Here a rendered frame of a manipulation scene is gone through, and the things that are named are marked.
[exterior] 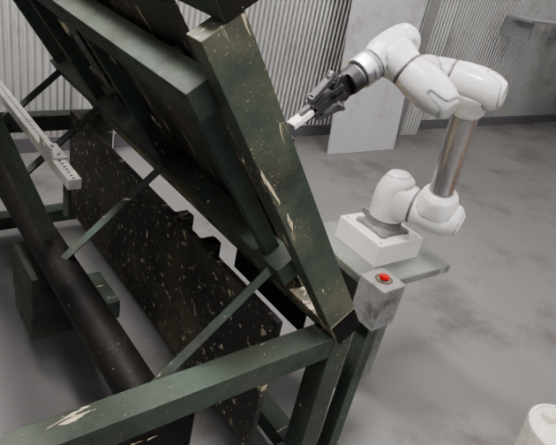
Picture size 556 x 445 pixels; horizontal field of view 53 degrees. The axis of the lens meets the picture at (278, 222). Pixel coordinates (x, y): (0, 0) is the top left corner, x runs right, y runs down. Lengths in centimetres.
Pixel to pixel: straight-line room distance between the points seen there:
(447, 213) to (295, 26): 349
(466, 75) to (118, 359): 148
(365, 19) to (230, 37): 453
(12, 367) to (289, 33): 386
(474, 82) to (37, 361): 221
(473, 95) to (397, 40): 56
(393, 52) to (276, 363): 98
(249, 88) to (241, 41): 10
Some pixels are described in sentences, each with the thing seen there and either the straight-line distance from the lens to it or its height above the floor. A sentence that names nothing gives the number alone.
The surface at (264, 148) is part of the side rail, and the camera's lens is 127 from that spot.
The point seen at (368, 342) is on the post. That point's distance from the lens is 218.
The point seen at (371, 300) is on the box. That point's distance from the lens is 203.
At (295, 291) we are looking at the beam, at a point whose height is 85.
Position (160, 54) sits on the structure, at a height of 166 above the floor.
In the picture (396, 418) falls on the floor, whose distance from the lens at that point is 291.
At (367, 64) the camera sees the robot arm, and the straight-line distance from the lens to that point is 154.
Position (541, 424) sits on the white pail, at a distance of 271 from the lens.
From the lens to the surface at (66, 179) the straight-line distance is 216.
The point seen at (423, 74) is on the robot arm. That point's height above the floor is 170.
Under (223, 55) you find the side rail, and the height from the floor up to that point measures 173.
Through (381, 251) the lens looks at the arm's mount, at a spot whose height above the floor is 83.
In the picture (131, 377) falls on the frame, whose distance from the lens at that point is 177.
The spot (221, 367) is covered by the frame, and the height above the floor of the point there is 79.
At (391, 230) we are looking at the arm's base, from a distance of 251.
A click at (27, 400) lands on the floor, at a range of 271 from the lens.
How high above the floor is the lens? 198
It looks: 28 degrees down
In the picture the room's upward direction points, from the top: 12 degrees clockwise
